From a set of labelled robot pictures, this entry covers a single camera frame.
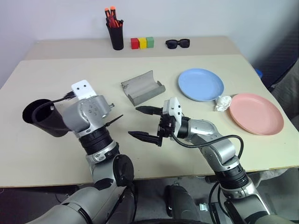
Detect black pen holder cup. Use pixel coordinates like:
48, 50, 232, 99
106, 20, 125, 51

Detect blue plate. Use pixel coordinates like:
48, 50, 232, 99
178, 68, 225, 103

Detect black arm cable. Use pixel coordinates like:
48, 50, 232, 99
31, 91, 77, 133
171, 130, 245, 168

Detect open grey glasses case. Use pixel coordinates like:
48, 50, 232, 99
120, 70, 167, 107

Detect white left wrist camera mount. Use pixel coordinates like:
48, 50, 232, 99
71, 80, 99, 101

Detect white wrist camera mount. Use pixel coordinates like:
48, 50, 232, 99
71, 80, 99, 101
163, 97, 182, 132

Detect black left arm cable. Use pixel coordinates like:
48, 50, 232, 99
31, 91, 77, 133

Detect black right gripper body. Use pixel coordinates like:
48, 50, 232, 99
157, 114, 179, 140

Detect black sunglasses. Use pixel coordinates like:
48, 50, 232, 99
165, 38, 191, 50

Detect black cable tie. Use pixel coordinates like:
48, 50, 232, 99
102, 114, 124, 129

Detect crumpled white paper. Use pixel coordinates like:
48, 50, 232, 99
213, 95, 233, 112

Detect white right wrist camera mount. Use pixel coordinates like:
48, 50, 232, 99
163, 97, 182, 132

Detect black textured chair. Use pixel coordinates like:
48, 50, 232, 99
253, 29, 299, 90

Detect dark rounded shape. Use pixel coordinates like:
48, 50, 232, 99
163, 183, 202, 221

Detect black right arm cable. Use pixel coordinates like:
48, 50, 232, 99
171, 130, 245, 168

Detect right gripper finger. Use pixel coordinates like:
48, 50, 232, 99
135, 105, 164, 116
128, 131, 164, 147

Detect empty black cup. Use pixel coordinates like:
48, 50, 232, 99
22, 98, 72, 138

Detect pink plate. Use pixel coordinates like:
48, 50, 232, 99
228, 93, 285, 136

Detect grey fabric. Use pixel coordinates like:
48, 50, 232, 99
270, 62, 299, 132

